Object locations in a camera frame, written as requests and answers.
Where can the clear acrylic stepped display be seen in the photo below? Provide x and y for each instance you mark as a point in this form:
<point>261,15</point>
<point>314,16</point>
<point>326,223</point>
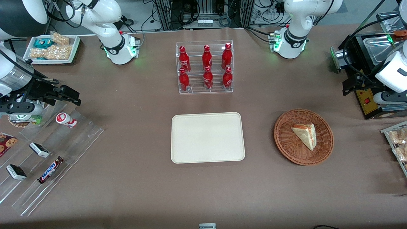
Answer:
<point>63,146</point>

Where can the red cookie packet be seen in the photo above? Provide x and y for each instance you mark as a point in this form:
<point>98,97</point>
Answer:
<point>7,143</point>

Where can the steel warmer pan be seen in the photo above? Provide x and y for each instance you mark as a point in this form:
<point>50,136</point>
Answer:
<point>380,51</point>

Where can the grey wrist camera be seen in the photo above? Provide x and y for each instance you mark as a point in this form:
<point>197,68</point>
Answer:
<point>397,98</point>
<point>25,116</point>

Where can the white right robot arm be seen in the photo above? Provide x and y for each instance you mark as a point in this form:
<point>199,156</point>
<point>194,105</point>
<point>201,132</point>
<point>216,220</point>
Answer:
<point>111,35</point>

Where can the small rice cracker bag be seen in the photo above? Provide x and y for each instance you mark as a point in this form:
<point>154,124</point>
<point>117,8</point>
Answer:
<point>60,39</point>

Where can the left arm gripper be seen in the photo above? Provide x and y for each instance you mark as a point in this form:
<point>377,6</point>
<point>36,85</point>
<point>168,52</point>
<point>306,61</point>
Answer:
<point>364,83</point>

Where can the dark brown board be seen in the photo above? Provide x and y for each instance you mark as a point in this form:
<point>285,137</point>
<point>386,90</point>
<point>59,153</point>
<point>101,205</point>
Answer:
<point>78,58</point>

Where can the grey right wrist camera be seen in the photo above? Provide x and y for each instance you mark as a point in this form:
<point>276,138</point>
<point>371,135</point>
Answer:
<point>25,116</point>

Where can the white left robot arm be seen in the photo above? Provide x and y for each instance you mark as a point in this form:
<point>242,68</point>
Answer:
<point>294,35</point>

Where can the small white red yogurt bottle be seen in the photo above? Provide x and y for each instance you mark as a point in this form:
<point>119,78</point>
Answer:
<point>64,119</point>

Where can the black white snack bar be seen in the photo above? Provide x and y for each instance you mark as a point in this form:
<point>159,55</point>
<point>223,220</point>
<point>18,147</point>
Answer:
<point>16,172</point>
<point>39,150</point>

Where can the black yellow-panel food warmer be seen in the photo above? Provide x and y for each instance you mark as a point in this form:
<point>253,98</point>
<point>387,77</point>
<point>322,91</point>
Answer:
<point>369,105</point>

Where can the clear bagged pastry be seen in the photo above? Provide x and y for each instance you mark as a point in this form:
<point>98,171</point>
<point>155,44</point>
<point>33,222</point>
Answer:
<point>399,136</point>
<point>401,154</point>

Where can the white power strip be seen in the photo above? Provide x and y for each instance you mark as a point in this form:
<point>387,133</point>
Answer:
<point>205,22</point>

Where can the small wicker coaster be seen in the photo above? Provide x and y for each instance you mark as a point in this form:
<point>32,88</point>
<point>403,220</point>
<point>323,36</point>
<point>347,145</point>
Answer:
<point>16,124</point>

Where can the brown snickers bar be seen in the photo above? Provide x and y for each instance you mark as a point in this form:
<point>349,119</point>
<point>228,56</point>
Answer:
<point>50,170</point>

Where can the cream rectangular serving tray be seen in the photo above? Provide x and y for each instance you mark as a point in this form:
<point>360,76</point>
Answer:
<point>208,137</point>

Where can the clear acrylic bottle rack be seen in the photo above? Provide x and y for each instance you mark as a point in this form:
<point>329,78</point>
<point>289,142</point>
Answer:
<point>219,90</point>

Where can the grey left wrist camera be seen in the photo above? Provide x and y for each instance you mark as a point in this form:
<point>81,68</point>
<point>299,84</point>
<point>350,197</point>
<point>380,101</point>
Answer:
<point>397,98</point>

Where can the large rice cracker bag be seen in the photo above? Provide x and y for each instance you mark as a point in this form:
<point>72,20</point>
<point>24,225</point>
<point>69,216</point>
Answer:
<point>38,53</point>
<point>60,52</point>

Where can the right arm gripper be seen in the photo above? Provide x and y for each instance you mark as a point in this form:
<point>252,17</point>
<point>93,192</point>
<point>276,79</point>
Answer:
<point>35,90</point>

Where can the green white snack cup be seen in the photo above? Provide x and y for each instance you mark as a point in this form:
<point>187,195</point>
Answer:
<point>33,120</point>

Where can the triangular sandwich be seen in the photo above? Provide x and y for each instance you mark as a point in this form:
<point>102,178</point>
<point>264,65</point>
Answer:
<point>306,135</point>

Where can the white snack tray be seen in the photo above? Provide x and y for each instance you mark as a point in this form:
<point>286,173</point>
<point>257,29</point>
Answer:
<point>74,47</point>

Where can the teal snack packet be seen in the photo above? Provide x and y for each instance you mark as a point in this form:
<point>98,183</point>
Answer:
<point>43,43</point>

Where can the black equipment rack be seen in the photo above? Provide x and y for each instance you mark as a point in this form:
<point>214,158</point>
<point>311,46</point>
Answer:
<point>181,12</point>

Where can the red cola bottle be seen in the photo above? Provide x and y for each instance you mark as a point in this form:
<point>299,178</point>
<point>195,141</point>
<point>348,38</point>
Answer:
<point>226,57</point>
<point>184,82</point>
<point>208,80</point>
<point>184,60</point>
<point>227,79</point>
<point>207,57</point>

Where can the grey metal snack tray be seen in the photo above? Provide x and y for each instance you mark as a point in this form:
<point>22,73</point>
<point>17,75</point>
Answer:
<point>385,132</point>

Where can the round brown wicker basket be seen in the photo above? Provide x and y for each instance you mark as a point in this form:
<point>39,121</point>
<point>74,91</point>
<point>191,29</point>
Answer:
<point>287,146</point>

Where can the small grey white device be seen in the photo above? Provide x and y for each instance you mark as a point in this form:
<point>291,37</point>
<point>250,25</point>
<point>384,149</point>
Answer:
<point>207,226</point>

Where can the orange sausage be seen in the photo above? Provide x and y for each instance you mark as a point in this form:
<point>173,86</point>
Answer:
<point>401,32</point>

